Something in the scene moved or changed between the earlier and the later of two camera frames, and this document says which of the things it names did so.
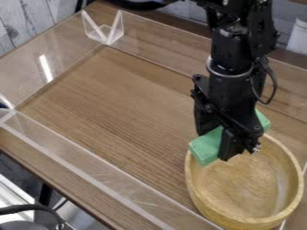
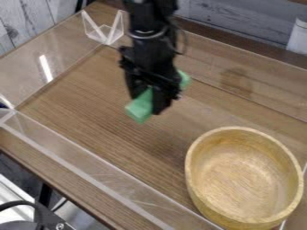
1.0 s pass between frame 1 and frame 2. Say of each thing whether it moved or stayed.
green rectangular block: moved
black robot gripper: moved
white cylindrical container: stayed
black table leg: stayed
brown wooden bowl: stayed
